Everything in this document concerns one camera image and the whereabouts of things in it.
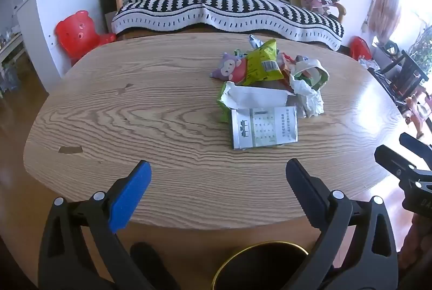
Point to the white cabinet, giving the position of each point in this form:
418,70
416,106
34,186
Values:
50,6

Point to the black bin with gold rim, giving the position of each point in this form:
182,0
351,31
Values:
260,269

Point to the purple pig plush toy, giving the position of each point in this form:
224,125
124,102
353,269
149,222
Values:
227,68

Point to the black white striped blanket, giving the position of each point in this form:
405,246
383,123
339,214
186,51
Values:
236,6

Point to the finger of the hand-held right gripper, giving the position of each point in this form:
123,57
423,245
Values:
395,163
416,146

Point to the green plant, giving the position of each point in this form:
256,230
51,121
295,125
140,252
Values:
422,46

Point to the red stool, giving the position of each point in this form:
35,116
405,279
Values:
360,46

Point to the wooden oval table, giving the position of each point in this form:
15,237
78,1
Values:
135,107

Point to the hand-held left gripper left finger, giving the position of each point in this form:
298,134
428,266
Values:
130,198

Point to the torn white green package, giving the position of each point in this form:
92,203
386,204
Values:
256,95

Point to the white low shelf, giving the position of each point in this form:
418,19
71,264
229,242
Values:
10,50

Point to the white printed paper packet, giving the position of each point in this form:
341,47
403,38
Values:
263,128

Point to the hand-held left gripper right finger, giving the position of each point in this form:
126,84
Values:
303,192

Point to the person's left leg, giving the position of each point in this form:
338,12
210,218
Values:
148,266

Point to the green snack bag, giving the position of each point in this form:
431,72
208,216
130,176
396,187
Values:
261,65

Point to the red orange wrapper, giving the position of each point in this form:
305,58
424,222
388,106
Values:
287,65

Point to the red bear chair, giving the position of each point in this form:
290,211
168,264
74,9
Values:
77,33

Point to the silver wrapper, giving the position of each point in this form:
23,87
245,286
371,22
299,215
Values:
255,41

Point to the white tissue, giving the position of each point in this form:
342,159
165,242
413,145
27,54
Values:
312,100

